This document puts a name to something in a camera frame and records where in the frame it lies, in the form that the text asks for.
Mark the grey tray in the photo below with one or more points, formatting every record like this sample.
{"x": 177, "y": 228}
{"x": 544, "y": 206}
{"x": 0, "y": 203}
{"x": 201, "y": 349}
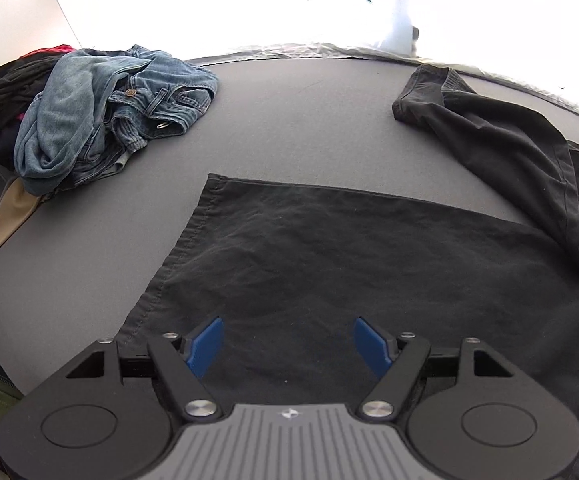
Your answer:
{"x": 14, "y": 25}

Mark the pile of black clothes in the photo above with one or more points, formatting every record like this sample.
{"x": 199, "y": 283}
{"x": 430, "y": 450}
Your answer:
{"x": 4, "y": 95}

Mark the black pants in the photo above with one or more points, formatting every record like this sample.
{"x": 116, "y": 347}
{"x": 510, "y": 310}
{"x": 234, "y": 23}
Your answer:
{"x": 349, "y": 270}

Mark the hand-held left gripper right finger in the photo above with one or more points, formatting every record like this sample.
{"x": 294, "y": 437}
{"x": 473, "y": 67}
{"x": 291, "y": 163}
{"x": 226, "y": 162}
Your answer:
{"x": 373, "y": 347}

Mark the blue denim jeans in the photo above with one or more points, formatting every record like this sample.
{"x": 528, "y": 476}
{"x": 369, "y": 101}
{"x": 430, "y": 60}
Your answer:
{"x": 94, "y": 110}

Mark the red garment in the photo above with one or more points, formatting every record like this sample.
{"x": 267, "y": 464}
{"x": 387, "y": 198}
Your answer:
{"x": 49, "y": 51}

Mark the white carrot-print bed sheet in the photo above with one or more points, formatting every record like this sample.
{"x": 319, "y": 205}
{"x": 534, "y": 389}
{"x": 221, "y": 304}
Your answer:
{"x": 289, "y": 5}

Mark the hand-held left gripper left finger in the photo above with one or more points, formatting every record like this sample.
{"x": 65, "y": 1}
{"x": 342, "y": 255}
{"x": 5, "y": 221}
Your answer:
{"x": 203, "y": 347}

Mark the tan garment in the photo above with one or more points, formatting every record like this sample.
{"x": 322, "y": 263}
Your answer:
{"x": 13, "y": 210}

